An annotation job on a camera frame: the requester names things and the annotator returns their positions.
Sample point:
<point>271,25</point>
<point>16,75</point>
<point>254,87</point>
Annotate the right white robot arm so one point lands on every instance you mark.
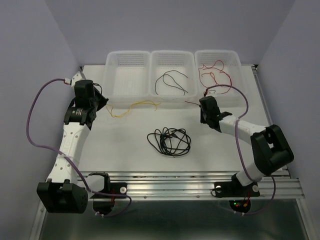
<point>269,145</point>

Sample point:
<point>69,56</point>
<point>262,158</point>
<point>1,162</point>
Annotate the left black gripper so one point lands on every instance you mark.
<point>103,101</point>

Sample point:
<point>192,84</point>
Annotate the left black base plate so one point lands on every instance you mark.
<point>116,190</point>

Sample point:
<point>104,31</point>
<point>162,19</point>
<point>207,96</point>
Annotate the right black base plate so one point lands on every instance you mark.
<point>228,189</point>

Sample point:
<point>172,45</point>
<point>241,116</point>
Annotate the left white plastic basket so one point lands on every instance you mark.
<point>126,76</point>

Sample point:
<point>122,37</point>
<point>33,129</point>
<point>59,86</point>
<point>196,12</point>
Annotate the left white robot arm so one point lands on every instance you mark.
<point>60,193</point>

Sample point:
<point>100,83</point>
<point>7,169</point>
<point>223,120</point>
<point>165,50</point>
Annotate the middle white plastic basket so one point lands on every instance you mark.
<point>172,76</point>

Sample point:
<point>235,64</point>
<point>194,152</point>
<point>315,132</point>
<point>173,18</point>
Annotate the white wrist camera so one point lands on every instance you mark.
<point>77,77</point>
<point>210,92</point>

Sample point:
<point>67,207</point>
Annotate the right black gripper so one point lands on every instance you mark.
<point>202,118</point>

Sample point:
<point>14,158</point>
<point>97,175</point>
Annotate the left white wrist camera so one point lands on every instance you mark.
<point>77,77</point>

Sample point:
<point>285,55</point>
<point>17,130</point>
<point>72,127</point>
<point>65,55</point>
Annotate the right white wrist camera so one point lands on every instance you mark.
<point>210,92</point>

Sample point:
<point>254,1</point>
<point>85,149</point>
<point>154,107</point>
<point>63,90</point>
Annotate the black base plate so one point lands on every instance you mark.
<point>228,189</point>
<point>116,190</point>

